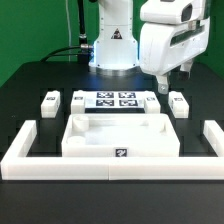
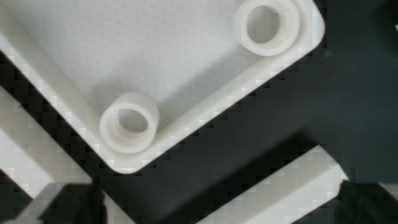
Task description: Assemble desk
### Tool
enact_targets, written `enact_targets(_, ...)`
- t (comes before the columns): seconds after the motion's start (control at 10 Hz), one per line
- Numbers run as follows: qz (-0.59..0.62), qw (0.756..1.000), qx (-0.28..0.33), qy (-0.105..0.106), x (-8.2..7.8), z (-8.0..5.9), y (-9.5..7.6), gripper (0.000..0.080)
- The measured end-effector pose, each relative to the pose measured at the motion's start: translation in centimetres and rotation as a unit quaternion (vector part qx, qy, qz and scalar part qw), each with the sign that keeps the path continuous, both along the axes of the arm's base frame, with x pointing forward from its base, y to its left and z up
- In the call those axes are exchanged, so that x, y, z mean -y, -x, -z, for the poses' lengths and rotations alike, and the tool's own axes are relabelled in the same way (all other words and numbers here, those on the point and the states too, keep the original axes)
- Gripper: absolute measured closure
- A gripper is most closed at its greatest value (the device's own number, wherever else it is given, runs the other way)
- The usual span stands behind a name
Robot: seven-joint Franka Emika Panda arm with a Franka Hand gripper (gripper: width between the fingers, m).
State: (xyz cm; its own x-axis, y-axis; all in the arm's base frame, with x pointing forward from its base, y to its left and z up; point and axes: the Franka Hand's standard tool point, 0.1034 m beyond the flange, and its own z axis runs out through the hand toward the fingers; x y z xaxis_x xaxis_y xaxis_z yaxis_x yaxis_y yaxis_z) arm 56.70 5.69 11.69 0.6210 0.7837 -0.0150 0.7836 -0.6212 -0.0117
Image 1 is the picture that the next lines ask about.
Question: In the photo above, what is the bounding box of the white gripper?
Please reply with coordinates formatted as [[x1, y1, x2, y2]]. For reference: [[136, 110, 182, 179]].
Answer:
[[139, 0, 211, 94]]

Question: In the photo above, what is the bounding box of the white desk top tray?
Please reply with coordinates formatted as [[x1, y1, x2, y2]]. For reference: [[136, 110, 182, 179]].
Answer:
[[61, 114, 180, 158]]

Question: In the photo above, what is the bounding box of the fiducial marker plate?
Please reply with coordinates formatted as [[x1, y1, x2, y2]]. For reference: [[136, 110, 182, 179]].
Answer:
[[85, 91, 144, 108]]

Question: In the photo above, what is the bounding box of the black cable with connector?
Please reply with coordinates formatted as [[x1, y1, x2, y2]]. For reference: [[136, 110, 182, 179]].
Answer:
[[40, 43, 95, 62]]

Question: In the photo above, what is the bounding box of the black vertical cable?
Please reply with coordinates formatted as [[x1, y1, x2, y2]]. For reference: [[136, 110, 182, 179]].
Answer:
[[77, 0, 88, 44]]

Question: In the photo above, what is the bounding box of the white U-shaped fence frame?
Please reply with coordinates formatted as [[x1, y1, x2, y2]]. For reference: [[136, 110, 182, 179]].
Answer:
[[1, 120, 224, 180]]

